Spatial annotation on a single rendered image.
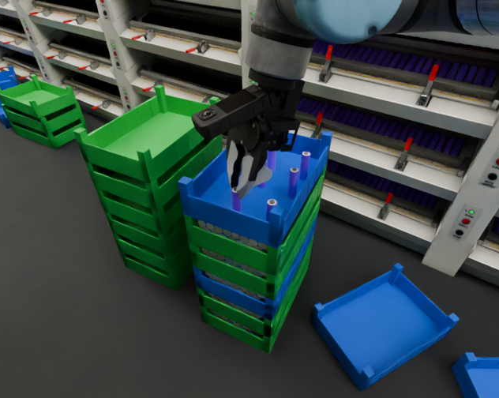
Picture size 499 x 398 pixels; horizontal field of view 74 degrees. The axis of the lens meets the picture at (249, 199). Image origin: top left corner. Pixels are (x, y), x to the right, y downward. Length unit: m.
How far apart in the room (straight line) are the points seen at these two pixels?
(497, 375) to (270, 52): 0.91
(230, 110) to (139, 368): 0.68
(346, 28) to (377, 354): 0.79
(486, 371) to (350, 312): 0.33
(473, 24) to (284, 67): 0.21
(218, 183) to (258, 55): 0.32
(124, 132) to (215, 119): 0.50
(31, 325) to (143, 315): 0.30
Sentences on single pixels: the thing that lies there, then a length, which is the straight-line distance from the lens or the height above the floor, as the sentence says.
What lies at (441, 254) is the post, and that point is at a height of 0.07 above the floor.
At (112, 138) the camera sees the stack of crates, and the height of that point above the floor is 0.41.
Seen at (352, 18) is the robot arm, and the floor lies 0.77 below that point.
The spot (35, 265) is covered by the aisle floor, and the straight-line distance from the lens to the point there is 1.26.
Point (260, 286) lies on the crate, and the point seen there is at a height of 0.27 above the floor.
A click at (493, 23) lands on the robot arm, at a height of 0.77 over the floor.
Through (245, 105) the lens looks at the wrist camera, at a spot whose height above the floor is 0.64.
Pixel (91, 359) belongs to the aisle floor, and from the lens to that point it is 1.00.
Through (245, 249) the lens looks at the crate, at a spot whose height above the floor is 0.36.
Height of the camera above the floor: 0.84
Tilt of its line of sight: 40 degrees down
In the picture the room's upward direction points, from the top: straight up
